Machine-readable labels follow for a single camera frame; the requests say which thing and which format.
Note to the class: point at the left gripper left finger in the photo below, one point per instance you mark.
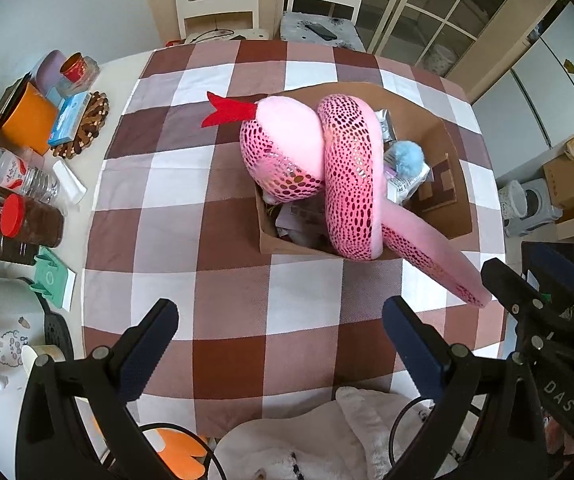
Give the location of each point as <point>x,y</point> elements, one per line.
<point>140,348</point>

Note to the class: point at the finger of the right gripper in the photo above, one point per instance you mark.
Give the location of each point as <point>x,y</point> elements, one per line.
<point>553,272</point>
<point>524,304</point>

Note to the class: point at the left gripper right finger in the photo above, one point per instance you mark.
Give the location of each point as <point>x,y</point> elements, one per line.
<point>421,348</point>

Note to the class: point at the pink plush snake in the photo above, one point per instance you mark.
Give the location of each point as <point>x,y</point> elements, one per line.
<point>293,152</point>

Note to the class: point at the grey stool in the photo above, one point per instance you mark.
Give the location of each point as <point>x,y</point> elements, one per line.
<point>526,207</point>

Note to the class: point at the small cardboard box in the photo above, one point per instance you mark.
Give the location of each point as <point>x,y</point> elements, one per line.
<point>559,175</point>

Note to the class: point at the paper cup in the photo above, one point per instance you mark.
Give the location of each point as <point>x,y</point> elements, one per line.
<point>30,354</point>

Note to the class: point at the orange plush piece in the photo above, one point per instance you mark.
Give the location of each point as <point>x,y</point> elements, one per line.
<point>180,452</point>

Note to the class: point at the green phone stand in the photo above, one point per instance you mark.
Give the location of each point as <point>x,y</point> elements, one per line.
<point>53,280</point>

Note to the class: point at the red lid jar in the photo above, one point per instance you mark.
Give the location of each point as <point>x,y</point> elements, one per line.
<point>31,222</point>

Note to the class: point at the purple snack bag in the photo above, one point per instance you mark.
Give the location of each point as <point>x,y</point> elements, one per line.
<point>400,189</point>

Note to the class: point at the white tube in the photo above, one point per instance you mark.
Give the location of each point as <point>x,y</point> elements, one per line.
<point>69,182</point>

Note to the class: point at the brown cardboard box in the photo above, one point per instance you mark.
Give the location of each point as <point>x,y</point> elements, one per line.
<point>299,227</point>

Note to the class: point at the blue pompom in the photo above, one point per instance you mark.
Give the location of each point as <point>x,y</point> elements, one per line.
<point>408,158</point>

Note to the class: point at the white lid dark jar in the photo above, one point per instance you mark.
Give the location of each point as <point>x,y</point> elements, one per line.
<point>14,251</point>

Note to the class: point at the white refrigerator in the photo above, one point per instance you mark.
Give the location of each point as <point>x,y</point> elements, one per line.
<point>527,116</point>

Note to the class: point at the clear water bottle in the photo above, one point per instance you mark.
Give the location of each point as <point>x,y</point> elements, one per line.
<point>22,178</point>

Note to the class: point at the woven brown trivet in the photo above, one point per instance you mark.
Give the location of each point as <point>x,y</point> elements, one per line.
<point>89,127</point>

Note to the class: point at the blue tissue box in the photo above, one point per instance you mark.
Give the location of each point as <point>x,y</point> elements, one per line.
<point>68,119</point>

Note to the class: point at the orange tin container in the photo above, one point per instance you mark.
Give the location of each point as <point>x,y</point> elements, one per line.
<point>26,117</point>

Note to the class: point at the red cap glass jar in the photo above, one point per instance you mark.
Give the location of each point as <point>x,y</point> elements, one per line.
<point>77,74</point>

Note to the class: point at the purple cup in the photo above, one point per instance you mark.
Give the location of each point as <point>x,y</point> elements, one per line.
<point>46,74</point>

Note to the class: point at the black smartphone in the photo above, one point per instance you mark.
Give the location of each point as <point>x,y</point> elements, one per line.
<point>321,31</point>

